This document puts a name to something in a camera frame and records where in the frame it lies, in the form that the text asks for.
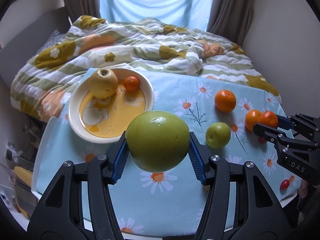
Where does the medium orange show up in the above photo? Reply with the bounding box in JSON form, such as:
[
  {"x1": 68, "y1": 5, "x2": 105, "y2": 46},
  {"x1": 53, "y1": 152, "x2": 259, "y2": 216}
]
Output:
[{"x1": 245, "y1": 109, "x2": 262, "y2": 132}]

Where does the red cherry tomato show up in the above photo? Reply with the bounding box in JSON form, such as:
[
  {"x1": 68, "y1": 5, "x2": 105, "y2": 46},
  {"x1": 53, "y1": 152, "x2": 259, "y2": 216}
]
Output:
[{"x1": 280, "y1": 179, "x2": 290, "y2": 191}]

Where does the small green apple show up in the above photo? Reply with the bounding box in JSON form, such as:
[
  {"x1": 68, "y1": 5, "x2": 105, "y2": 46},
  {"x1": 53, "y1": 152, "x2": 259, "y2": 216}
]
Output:
[{"x1": 205, "y1": 122, "x2": 231, "y2": 149}]

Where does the large orange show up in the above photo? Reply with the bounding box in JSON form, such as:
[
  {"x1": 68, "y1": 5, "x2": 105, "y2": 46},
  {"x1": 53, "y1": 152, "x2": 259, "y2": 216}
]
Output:
[{"x1": 214, "y1": 89, "x2": 236, "y2": 113}]

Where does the large green apple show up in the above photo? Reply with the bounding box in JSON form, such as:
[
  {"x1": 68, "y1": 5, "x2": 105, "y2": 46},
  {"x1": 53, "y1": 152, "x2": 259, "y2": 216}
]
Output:
[{"x1": 125, "y1": 111, "x2": 190, "y2": 173}]

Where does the small dimpled mandarin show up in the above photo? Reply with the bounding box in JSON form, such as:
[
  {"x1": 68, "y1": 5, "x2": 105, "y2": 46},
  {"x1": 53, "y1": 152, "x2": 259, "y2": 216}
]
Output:
[{"x1": 123, "y1": 76, "x2": 140, "y2": 92}]

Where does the blue daisy tablecloth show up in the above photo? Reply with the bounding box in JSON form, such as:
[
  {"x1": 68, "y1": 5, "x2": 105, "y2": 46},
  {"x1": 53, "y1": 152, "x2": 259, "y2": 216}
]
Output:
[{"x1": 33, "y1": 69, "x2": 301, "y2": 237}]

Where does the cream yellow duck bowl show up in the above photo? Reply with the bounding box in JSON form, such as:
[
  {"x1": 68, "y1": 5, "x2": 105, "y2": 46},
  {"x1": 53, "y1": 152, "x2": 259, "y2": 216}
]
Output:
[{"x1": 68, "y1": 68, "x2": 155, "y2": 144}]

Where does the green striped floral duvet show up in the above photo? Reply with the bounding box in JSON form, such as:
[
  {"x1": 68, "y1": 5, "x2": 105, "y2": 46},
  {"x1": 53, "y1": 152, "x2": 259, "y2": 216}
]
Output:
[{"x1": 10, "y1": 15, "x2": 280, "y2": 122}]

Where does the yellow apple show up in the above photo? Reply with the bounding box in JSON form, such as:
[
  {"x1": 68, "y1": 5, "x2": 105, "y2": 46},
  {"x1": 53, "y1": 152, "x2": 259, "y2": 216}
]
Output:
[{"x1": 89, "y1": 68, "x2": 118, "y2": 99}]

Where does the right brown curtain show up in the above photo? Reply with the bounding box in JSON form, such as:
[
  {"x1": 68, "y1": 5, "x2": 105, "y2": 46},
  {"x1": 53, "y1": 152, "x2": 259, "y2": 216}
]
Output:
[{"x1": 207, "y1": 0, "x2": 254, "y2": 46}]

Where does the light blue window sheet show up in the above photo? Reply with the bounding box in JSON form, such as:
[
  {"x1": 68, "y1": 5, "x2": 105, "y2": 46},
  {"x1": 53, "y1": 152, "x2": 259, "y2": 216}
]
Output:
[{"x1": 100, "y1": 0, "x2": 213, "y2": 30}]

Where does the grey headboard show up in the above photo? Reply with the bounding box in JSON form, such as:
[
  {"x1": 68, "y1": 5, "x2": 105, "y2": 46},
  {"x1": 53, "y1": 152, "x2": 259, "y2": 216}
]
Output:
[{"x1": 1, "y1": 7, "x2": 71, "y2": 87}]

